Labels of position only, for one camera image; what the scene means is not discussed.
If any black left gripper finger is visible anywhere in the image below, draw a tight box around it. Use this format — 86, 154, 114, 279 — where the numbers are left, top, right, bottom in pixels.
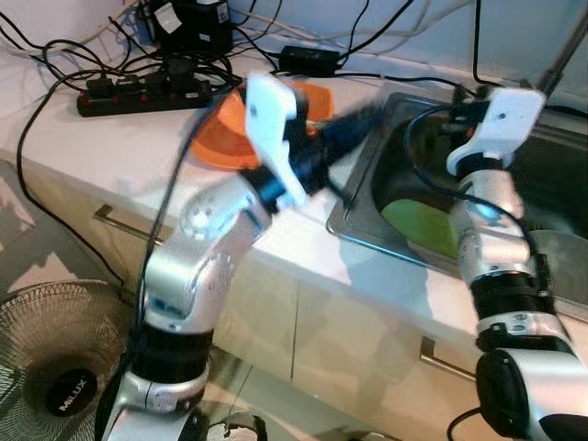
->
322, 103, 387, 139
322, 119, 383, 166

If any orange plastic bowl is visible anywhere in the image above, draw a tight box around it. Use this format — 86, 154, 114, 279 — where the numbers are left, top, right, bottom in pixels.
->
216, 81, 336, 139

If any black power adapter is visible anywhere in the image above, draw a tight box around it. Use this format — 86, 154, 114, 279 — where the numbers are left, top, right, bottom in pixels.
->
278, 46, 336, 77

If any stainless steel sink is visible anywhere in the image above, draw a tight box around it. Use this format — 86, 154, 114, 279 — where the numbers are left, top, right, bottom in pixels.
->
326, 90, 588, 318

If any grey metal faucet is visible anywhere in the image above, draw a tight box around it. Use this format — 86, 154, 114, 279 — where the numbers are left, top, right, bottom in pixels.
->
533, 9, 588, 97

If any orange plastic plate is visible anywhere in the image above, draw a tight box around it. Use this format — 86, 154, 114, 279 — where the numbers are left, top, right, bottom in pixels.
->
188, 96, 277, 171

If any green plastic plate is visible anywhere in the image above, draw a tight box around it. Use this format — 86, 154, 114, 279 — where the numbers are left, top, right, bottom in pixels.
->
379, 198, 460, 260

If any pale grey bowl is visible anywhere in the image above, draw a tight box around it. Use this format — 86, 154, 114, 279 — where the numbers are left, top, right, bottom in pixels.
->
528, 230, 588, 304

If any black charger box with labels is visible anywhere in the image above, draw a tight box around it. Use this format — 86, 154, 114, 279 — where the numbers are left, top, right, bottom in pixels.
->
147, 0, 235, 56

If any black power strip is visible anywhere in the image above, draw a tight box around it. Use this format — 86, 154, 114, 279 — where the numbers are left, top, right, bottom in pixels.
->
76, 73, 231, 118

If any black MILUX floor fan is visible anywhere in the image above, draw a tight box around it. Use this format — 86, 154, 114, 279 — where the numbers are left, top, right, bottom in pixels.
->
0, 280, 139, 441

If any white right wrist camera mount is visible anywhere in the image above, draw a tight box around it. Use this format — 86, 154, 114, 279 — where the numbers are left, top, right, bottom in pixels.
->
447, 87, 548, 175

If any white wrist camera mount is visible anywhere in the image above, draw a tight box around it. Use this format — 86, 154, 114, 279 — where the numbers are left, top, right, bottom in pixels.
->
447, 87, 548, 175
243, 75, 311, 210

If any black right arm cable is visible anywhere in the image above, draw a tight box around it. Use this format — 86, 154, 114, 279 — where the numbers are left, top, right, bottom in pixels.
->
404, 103, 552, 304

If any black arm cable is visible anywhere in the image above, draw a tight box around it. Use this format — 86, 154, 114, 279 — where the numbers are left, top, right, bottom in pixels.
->
136, 90, 244, 322
404, 103, 552, 304

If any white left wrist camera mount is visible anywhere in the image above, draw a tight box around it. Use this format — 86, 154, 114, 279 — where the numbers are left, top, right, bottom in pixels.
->
243, 75, 311, 210

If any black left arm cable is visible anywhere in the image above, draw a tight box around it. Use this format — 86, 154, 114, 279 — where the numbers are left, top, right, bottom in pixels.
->
136, 90, 244, 322

